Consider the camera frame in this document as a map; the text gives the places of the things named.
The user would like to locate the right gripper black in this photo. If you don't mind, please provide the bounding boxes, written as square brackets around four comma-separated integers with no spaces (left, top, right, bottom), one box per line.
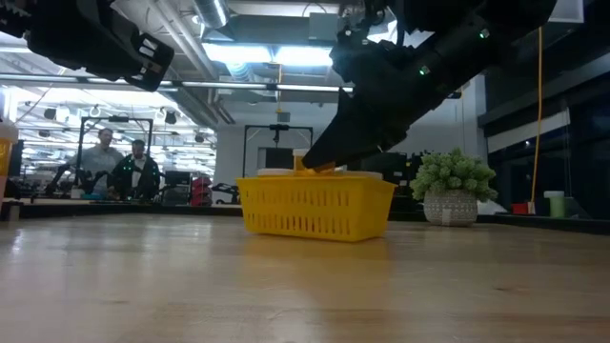
[300,27,462,172]

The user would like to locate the orange pill bottle white cap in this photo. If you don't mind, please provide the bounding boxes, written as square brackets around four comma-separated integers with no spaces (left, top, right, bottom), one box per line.
[292,148,336,176]
[0,117,20,204]

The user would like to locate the yellow plastic basket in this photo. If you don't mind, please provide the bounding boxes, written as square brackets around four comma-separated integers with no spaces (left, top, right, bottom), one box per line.
[235,174,397,244]

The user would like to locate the fluorescent ceiling light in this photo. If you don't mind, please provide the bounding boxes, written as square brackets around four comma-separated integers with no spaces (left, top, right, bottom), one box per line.
[202,42,335,68]

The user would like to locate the round green plant white pot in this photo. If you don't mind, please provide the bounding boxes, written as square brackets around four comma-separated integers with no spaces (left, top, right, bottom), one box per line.
[410,146,499,228]

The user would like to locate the person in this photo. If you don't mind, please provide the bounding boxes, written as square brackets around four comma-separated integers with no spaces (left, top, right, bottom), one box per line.
[69,127,126,199]
[107,138,162,201]

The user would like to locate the red stacked bins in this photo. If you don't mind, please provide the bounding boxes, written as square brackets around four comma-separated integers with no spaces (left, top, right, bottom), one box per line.
[190,175,214,207]

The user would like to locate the green cup white lid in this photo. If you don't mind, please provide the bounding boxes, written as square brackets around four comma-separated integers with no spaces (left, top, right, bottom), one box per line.
[543,190,566,219]

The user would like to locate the silver ventilation duct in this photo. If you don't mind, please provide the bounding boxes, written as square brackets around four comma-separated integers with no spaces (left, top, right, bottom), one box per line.
[193,0,231,30]

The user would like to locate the black background rig frame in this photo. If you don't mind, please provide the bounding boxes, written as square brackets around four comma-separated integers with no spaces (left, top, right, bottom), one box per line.
[241,123,315,180]
[75,115,154,201]

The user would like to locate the yellow extension cable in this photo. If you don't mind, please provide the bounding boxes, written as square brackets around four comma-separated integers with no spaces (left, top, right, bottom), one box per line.
[529,26,544,204]

